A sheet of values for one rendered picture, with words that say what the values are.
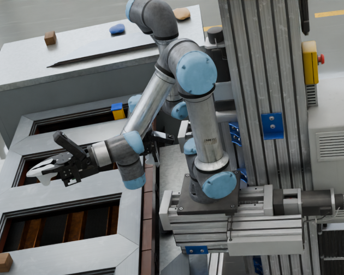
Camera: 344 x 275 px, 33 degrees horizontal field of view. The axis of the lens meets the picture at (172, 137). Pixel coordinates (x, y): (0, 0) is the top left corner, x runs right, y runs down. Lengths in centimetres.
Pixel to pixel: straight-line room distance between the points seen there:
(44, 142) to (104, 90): 48
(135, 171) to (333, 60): 344
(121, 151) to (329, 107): 82
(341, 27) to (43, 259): 394
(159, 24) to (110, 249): 90
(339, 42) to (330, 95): 310
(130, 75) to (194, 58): 163
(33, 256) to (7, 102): 127
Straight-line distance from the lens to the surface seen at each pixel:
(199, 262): 243
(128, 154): 179
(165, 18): 221
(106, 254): 233
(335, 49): 524
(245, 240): 209
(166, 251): 251
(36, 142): 316
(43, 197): 274
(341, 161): 219
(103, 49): 340
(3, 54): 383
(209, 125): 181
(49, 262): 240
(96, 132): 306
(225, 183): 192
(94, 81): 332
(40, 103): 345
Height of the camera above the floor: 243
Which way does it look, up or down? 34 degrees down
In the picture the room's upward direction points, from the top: 14 degrees counter-clockwise
